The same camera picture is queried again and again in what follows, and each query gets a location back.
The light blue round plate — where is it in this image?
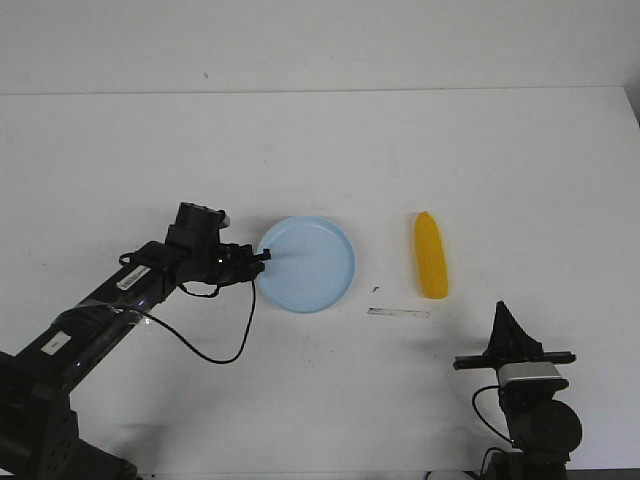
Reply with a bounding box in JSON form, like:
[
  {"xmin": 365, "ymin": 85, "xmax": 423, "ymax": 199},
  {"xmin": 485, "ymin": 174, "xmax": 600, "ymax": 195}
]
[{"xmin": 257, "ymin": 216, "xmax": 356, "ymax": 314}]

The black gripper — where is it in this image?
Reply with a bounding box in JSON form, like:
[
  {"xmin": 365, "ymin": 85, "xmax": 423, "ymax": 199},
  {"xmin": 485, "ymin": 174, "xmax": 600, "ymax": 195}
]
[
  {"xmin": 453, "ymin": 301, "xmax": 576, "ymax": 370},
  {"xmin": 209, "ymin": 244, "xmax": 271, "ymax": 286}
]

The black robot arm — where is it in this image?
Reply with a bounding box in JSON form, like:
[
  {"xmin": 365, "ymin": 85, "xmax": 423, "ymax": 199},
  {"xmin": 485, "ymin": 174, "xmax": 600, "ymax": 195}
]
[
  {"xmin": 453, "ymin": 301, "xmax": 583, "ymax": 479},
  {"xmin": 1, "ymin": 203, "xmax": 271, "ymax": 479}
]

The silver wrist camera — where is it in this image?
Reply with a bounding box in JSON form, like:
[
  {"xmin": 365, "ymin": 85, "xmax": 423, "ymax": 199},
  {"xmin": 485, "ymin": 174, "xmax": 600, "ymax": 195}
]
[{"xmin": 497, "ymin": 362, "xmax": 569, "ymax": 390}]

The yellow toy corn cob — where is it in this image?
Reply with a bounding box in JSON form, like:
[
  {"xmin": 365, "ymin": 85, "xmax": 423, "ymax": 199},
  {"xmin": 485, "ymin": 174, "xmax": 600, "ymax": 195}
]
[{"xmin": 413, "ymin": 212, "xmax": 449, "ymax": 300}]

